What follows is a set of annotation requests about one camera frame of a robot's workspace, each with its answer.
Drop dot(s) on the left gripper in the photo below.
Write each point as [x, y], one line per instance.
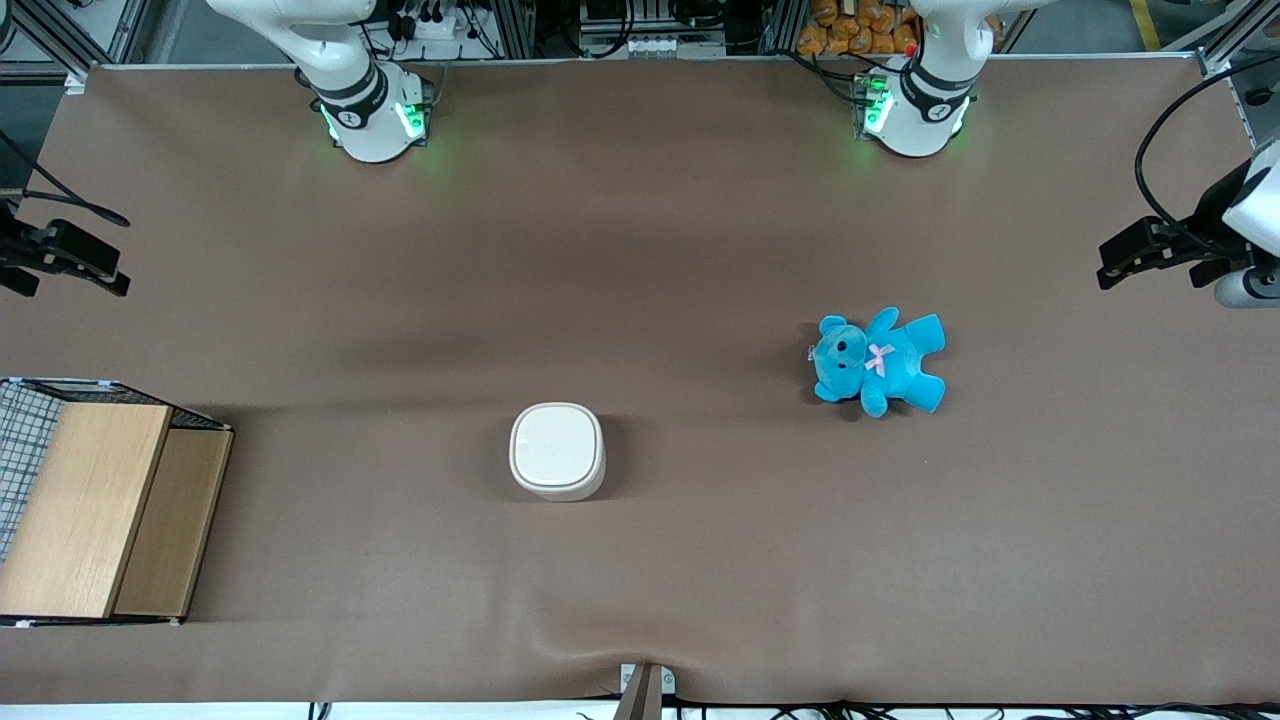
[1203, 237]

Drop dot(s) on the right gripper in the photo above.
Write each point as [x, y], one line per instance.
[15, 251]

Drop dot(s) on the cream white trash can lid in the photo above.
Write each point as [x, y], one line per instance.
[555, 445]

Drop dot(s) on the cream white trash can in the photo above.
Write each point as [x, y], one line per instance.
[560, 492]

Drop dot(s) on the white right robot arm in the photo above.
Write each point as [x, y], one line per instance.
[360, 110]

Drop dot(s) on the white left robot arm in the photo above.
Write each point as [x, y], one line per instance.
[925, 110]

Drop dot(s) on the blue teddy bear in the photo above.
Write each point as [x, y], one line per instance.
[890, 365]

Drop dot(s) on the orange plush toy pile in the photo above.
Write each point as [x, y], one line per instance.
[850, 25]

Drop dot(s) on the white power strip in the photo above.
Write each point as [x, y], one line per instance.
[650, 46]

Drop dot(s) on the brown table cover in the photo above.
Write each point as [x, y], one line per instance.
[700, 560]

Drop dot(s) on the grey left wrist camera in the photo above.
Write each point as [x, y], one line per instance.
[1250, 288]

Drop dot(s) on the aluminium frame post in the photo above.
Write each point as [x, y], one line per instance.
[60, 30]
[1250, 100]

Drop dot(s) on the grey metal bracket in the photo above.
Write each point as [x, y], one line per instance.
[645, 690]

